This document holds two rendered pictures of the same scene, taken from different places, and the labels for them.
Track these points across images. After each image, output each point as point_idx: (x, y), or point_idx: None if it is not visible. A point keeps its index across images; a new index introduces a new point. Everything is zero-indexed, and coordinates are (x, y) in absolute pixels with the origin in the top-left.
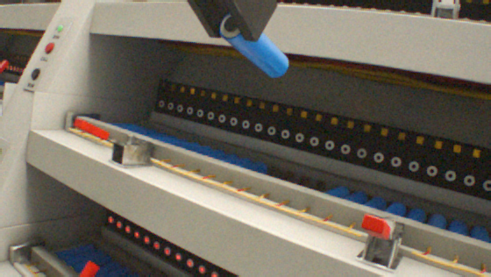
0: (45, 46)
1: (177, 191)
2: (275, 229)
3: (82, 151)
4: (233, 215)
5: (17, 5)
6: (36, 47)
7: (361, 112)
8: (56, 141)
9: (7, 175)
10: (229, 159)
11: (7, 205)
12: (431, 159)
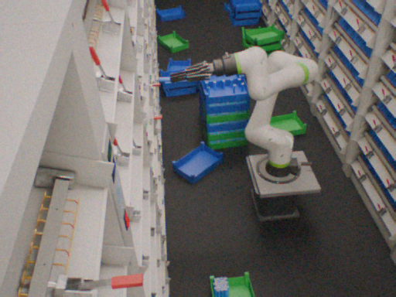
0: (146, 136)
1: (147, 110)
2: (146, 98)
3: (148, 131)
4: (148, 103)
5: (142, 155)
6: (145, 142)
7: None
8: (148, 138)
9: (151, 163)
10: None
11: None
12: None
